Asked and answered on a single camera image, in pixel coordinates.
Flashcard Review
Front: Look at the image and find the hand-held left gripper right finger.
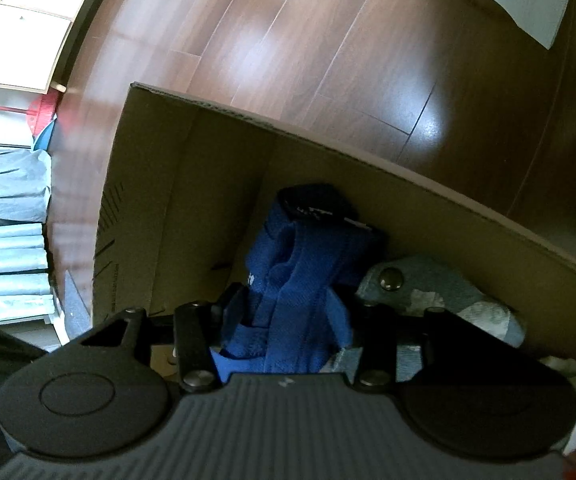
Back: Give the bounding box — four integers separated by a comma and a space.
327, 291, 474, 394

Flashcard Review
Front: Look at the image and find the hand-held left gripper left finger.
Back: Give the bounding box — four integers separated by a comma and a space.
79, 282, 249, 394

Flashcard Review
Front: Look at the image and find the blue shopping bag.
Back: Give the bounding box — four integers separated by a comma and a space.
209, 183, 386, 377

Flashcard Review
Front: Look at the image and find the cardboard box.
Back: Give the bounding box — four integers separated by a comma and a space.
90, 81, 576, 391

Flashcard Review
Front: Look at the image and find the red bag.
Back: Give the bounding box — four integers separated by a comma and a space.
24, 94, 64, 137

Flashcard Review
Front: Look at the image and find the grey denim garment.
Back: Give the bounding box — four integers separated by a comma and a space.
325, 255, 527, 381

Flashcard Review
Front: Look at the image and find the white cloth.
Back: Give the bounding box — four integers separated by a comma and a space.
538, 355, 576, 413

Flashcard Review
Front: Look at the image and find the grey blue cloth pile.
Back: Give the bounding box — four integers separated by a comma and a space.
0, 146, 58, 323

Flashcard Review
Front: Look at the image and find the white drawer cabinet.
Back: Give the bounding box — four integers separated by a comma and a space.
0, 0, 115, 94

